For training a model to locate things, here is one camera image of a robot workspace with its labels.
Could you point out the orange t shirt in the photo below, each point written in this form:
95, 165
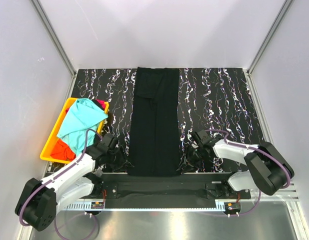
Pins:
61, 151

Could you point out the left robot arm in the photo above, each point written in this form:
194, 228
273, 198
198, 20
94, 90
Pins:
41, 200

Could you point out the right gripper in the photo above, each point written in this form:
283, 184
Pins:
191, 163

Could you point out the black marble pattern mat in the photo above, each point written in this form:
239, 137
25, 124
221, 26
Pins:
208, 98

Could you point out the white cable duct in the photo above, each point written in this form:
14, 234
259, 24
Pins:
115, 206

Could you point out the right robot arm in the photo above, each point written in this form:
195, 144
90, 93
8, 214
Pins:
267, 170

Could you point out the magenta t shirt in bin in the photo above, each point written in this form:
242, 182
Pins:
99, 103

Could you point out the black t shirt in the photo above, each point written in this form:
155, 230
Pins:
154, 133

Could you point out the teal t shirt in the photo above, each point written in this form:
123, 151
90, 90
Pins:
80, 124

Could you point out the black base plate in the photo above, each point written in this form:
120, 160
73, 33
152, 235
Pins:
186, 190

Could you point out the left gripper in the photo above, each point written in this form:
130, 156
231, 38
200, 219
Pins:
122, 160

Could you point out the yellow plastic bin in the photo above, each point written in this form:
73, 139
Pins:
52, 139

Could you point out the aluminium frame rail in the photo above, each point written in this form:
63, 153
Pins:
53, 36

